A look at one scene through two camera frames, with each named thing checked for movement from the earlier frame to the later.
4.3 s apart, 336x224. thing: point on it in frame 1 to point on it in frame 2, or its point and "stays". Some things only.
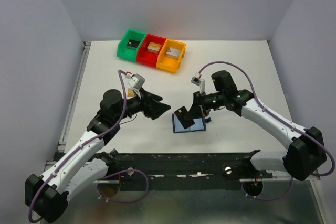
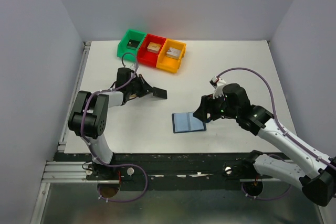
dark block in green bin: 133,44 stays
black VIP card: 181,114 to 160,93
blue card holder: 178,128 stays
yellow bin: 168,63 stays
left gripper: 150,108 to 145,87
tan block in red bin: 154,48 stays
